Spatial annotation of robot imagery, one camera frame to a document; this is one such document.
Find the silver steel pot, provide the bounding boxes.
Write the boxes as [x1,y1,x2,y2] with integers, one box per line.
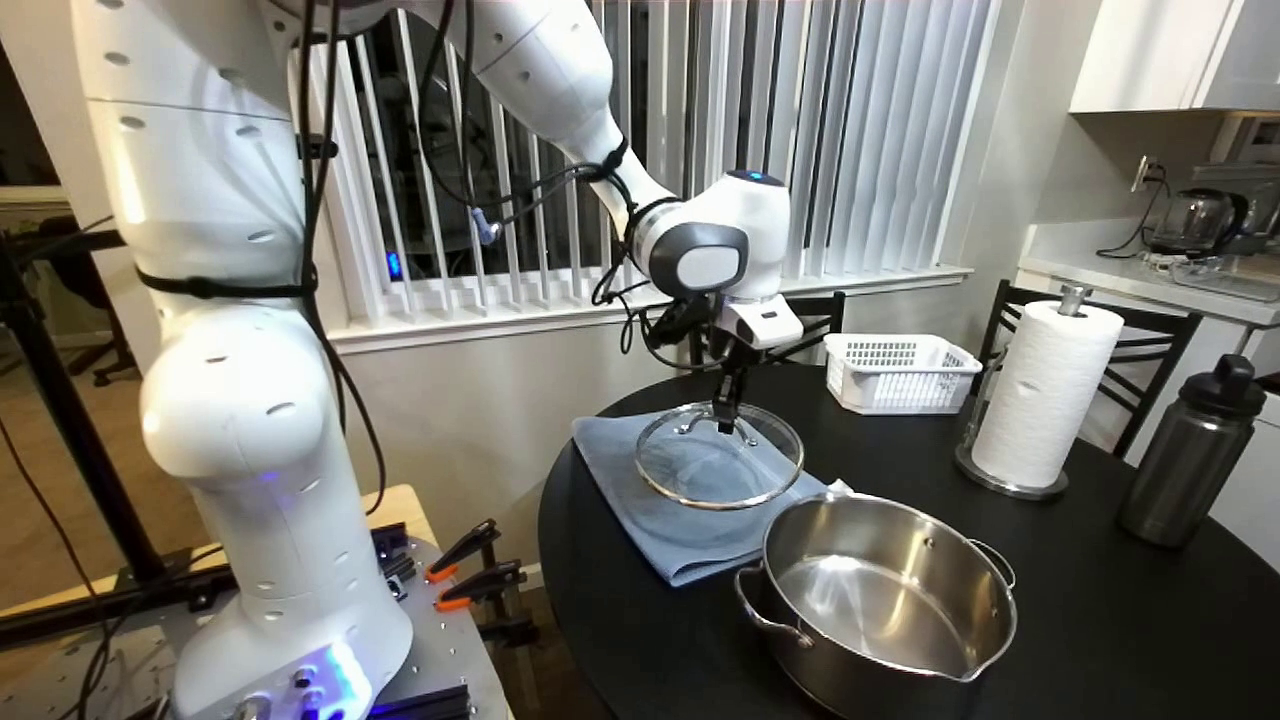
[728,488,1024,720]

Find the black chair with slatted back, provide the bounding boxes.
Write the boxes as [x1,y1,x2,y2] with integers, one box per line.
[977,275,1204,460]

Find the silver paper towel holder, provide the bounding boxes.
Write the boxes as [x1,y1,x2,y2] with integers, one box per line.
[953,279,1101,510]

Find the grey robot mounting plate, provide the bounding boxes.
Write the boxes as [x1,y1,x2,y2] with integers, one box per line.
[156,534,515,720]

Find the grey bottle with black cap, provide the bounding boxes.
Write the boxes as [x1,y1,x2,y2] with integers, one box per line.
[1117,354,1268,551]

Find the glass lid with metal handle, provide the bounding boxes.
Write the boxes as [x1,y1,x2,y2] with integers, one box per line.
[632,395,810,518]

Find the white vertical window blinds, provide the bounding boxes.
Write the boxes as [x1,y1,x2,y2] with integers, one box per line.
[314,0,1008,331]

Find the black metal stand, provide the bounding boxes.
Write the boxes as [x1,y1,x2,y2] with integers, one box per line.
[0,216,235,654]

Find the blue folded cloth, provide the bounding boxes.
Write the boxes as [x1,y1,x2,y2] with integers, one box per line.
[570,400,832,591]

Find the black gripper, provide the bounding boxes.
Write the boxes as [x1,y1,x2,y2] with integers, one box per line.
[701,331,767,436]

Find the light wooden board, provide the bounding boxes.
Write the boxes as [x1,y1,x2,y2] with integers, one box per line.
[0,481,435,634]

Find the dark kitchen stand mixer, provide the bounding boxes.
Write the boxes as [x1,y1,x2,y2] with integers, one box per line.
[1142,116,1280,264]

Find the black orange clamp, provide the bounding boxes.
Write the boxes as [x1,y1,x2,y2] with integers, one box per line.
[431,558,538,634]
[423,518,509,580]

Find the white wall cabinet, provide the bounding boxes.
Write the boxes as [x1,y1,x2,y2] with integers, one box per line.
[1069,0,1280,122]

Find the white kitchen counter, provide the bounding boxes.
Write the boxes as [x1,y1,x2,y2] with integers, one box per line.
[1012,216,1280,331]

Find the white paper towel roll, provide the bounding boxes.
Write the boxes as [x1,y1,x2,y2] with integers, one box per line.
[969,301,1129,492]

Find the white plastic basket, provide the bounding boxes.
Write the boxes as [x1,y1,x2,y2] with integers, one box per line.
[820,331,989,419]

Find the black cable bundle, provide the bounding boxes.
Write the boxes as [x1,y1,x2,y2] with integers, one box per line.
[133,0,677,526]

